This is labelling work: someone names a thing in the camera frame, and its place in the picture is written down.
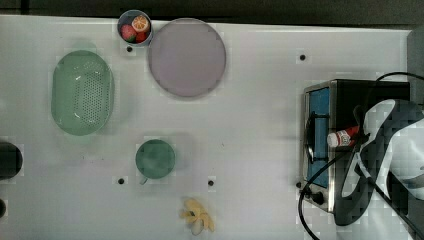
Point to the red toy strawberry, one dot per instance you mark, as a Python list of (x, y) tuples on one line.
[(128, 33)]

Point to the lilac round plate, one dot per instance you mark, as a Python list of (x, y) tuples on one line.
[(187, 57)]

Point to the yellow toy banana peel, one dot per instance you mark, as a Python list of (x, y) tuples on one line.
[(196, 217)]

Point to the red ketchup bottle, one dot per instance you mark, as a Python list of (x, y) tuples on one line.
[(342, 138)]

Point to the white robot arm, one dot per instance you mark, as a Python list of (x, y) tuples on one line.
[(389, 161)]

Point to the small black cylinder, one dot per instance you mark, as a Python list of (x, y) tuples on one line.
[(2, 208)]

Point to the black toaster oven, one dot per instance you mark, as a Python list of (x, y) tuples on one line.
[(329, 108)]

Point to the green mug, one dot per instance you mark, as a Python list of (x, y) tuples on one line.
[(155, 159)]

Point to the orange toy fruit slice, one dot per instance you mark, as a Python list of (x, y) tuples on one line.
[(141, 24)]

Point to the green perforated colander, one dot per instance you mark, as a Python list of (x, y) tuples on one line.
[(82, 93)]

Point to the blue bowl of toy fruit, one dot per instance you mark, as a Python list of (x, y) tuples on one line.
[(142, 38)]

